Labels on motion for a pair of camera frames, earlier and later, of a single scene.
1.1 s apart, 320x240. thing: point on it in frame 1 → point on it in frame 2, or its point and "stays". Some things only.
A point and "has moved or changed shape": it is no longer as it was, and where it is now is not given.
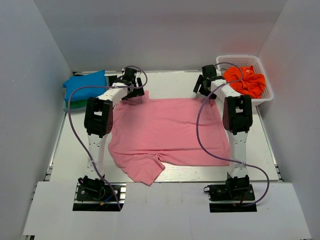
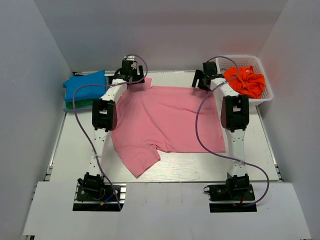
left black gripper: (137, 92) → (139, 78)
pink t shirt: (148, 134) has moved or changed shape
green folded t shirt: (77, 103) stays
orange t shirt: (251, 83) stays
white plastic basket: (245, 61) stays
